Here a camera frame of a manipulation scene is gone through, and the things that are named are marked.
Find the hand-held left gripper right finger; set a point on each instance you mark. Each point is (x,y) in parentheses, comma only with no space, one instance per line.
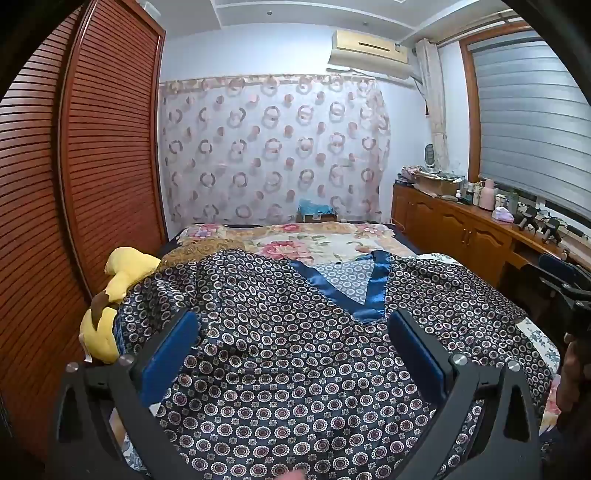
(415,355)

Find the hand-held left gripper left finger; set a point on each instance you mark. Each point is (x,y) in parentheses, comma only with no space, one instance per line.
(173,350)

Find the navy patterned satin top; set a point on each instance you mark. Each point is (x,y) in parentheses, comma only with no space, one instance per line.
(286,369)

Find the person's right hand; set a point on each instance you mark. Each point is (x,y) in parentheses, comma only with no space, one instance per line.
(575,360)

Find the dark blue chair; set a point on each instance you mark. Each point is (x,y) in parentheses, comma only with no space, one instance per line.
(554,261)

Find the blue floral bed sheet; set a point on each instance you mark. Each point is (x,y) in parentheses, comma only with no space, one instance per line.
(540,341)

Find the black small stand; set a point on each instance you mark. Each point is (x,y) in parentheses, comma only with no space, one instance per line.
(526,217)
(550,230)

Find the yellow plush toy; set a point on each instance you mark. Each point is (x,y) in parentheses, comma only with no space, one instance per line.
(127,272)

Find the golden patterned cloth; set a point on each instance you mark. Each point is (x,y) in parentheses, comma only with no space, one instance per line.
(194,251)

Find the pink cloth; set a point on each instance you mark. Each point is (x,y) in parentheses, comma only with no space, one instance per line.
(502,215)

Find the wooden cabinet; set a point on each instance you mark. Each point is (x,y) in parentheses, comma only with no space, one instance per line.
(443,221)

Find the pink thermos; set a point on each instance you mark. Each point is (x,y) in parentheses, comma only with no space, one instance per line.
(488,196)

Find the pink floral blanket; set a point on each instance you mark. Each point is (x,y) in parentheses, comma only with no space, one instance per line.
(295,244)

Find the cardboard box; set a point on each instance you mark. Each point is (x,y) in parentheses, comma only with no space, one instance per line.
(438,185)

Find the blue box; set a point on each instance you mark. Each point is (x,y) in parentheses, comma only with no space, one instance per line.
(316,210)

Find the grey window blind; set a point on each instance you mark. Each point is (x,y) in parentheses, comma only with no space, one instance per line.
(531,129)

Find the small fan heater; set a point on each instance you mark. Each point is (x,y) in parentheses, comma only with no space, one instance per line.
(431,157)

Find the wooden louvered wardrobe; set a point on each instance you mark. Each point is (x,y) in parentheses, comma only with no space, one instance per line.
(101,161)

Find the beige tied curtain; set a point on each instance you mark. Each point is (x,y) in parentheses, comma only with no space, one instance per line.
(434,106)

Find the beige air conditioner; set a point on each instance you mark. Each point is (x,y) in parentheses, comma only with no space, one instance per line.
(369,50)

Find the wooden window frame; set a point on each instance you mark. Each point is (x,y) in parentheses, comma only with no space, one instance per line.
(471,115)

